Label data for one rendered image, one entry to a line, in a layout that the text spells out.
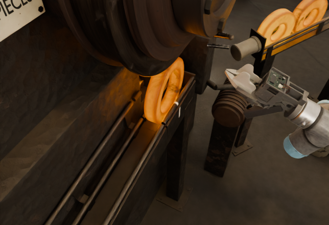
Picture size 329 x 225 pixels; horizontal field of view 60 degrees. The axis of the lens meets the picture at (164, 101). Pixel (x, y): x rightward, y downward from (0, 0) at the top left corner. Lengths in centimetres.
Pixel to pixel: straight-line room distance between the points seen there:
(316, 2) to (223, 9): 66
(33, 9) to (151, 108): 35
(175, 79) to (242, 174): 83
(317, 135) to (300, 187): 74
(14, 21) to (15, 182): 24
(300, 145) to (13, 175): 72
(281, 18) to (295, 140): 42
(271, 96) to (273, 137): 91
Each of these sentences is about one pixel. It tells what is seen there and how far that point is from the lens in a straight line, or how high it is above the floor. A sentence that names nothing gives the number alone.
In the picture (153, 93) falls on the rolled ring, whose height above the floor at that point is 81.
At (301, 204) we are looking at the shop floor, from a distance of 152.
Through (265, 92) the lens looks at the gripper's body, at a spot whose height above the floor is 75.
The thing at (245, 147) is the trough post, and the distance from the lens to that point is 159.
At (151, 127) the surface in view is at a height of 66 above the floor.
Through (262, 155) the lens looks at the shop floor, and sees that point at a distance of 159.
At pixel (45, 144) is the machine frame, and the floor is 87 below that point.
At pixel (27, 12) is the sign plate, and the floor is 108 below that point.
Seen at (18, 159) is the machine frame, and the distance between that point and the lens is 54.
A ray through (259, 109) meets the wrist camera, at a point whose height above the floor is 68.
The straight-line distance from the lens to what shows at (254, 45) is 105.
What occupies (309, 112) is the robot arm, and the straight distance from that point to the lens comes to 81.
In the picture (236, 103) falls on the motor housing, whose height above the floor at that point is 53.
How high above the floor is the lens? 128
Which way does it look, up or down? 47 degrees down
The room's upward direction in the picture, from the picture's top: straight up
